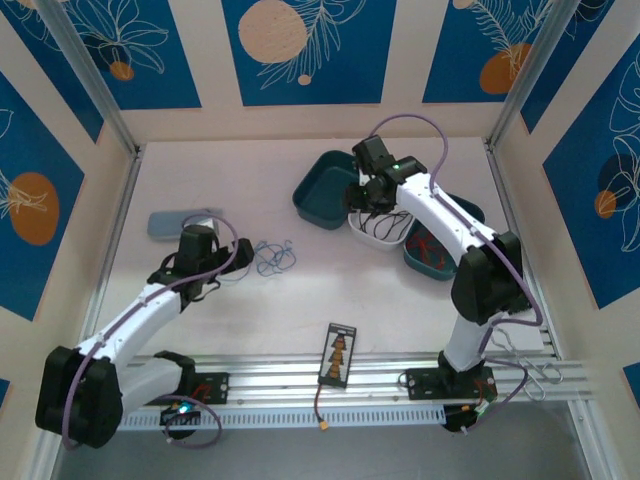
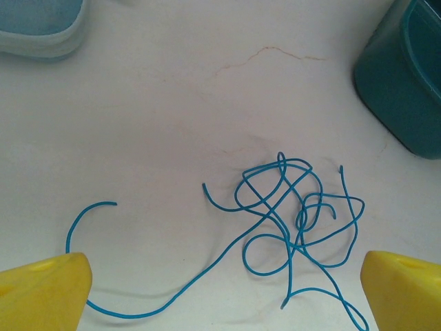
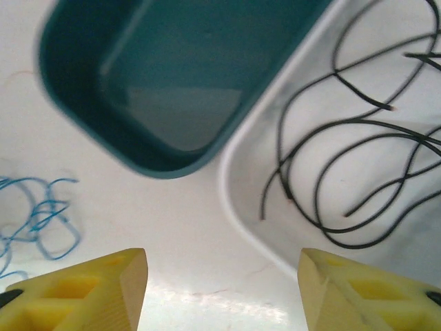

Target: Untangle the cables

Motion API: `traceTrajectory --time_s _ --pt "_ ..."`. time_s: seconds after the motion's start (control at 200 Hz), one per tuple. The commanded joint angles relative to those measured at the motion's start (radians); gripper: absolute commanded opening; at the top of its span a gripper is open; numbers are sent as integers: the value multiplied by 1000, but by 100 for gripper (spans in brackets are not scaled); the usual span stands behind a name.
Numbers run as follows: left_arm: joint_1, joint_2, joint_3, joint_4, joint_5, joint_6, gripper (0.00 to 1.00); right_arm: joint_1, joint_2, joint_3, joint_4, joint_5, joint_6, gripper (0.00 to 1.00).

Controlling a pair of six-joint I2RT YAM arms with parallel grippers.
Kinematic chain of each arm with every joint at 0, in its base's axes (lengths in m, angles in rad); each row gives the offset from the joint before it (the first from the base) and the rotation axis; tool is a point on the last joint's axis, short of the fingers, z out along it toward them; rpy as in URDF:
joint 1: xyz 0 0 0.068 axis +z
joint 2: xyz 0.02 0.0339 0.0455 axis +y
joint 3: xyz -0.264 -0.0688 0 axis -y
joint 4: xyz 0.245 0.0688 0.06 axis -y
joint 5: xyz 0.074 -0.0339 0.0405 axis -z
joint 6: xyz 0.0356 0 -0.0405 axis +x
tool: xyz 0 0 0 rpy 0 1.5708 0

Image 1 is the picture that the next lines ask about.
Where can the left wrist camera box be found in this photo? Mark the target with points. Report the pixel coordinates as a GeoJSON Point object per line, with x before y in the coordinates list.
{"type": "Point", "coordinates": [196, 242]}

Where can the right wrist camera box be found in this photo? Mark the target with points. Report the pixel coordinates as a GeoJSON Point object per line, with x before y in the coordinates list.
{"type": "Point", "coordinates": [372, 152]}

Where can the aluminium side rail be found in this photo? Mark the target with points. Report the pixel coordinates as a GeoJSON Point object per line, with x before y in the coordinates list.
{"type": "Point", "coordinates": [505, 190]}
{"type": "Point", "coordinates": [117, 225]}

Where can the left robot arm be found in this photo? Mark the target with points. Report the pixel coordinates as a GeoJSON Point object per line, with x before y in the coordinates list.
{"type": "Point", "coordinates": [80, 400]}

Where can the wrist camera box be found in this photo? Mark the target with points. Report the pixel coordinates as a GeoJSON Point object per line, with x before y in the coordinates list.
{"type": "Point", "coordinates": [372, 152]}
{"type": "Point", "coordinates": [196, 242]}

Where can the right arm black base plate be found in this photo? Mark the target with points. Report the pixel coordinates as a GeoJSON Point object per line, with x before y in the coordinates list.
{"type": "Point", "coordinates": [420, 382]}

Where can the white plastic bin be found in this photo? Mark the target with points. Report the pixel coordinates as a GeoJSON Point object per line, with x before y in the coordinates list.
{"type": "Point", "coordinates": [380, 243]}

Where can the teal plastic bin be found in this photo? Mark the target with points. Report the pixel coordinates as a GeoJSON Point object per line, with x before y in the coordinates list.
{"type": "Point", "coordinates": [320, 195]}
{"type": "Point", "coordinates": [415, 262]}

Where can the grey fabric pouch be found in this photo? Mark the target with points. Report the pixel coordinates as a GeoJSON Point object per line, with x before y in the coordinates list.
{"type": "Point", "coordinates": [162, 225]}

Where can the black card with orange figure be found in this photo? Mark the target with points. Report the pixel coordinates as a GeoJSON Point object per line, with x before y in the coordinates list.
{"type": "Point", "coordinates": [337, 355]}

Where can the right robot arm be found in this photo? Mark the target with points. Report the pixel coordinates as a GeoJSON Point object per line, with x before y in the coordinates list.
{"type": "Point", "coordinates": [490, 280]}

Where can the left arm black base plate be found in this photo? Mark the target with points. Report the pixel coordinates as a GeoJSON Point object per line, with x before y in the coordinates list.
{"type": "Point", "coordinates": [215, 387]}

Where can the aluminium corner post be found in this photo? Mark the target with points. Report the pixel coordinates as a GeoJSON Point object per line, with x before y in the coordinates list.
{"type": "Point", "coordinates": [530, 65]}
{"type": "Point", "coordinates": [90, 75]}

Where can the lead with yellow connector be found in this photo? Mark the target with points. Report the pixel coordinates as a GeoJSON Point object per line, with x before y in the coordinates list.
{"type": "Point", "coordinates": [325, 426]}

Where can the aluminium rail frame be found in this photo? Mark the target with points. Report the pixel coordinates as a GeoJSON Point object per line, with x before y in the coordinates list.
{"type": "Point", "coordinates": [275, 370]}

